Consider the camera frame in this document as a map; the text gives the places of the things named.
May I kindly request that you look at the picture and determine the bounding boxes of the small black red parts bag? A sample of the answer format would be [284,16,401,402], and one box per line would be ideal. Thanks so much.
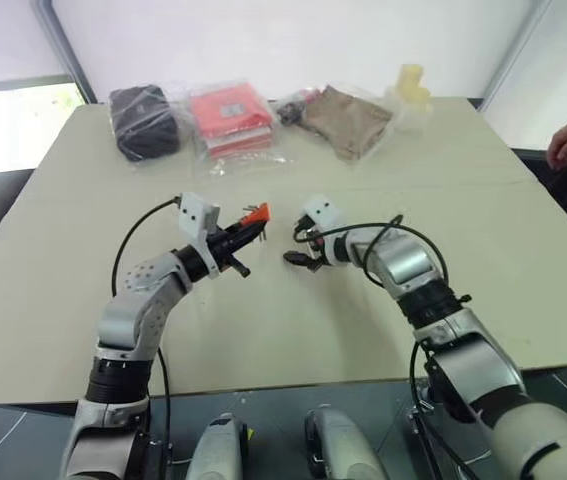
[268,87,325,127]

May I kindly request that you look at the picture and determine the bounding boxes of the grey window frame post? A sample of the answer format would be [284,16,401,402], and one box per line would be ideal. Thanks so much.
[32,0,100,105]

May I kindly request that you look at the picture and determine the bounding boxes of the orange hex key holder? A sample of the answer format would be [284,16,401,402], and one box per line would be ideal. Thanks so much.
[240,201,271,226]

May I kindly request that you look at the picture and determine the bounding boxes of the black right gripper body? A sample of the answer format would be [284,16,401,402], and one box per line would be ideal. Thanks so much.
[300,219,326,274]

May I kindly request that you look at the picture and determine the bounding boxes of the silver rounded robot leg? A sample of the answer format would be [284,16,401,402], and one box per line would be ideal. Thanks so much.
[183,412,255,480]
[303,405,389,480]

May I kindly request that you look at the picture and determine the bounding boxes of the yellow blocks in plastic bag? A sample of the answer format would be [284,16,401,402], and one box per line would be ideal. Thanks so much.
[383,62,435,137]

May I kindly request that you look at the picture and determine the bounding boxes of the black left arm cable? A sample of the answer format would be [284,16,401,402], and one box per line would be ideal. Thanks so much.
[110,197,182,299]

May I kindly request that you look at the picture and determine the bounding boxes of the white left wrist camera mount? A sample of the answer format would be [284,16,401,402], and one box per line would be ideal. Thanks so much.
[178,191,222,278]

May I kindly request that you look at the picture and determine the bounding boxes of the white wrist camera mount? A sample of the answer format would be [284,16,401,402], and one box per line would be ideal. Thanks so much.
[300,193,345,232]
[178,191,222,278]

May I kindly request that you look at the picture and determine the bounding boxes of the brown cloth in plastic bag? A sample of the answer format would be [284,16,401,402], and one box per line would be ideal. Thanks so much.
[300,83,397,163]

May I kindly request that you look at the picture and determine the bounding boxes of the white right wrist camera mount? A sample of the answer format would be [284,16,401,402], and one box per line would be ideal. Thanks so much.
[300,193,345,232]

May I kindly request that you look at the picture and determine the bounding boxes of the black bag in plastic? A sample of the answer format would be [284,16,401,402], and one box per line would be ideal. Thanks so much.
[107,83,184,163]

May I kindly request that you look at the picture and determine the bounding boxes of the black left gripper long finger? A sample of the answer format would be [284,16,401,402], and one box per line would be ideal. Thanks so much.
[226,221,269,247]

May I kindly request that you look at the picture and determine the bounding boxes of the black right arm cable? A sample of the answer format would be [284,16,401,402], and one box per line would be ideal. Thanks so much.
[309,214,450,296]

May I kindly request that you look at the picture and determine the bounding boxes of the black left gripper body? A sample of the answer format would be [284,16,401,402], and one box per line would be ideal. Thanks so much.
[204,227,240,266]

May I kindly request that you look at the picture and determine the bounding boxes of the red packs in plastic bag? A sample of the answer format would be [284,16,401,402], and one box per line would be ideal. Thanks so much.
[170,78,294,177]

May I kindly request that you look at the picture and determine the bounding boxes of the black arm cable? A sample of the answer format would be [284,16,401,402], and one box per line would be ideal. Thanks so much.
[110,197,182,299]
[309,214,450,296]

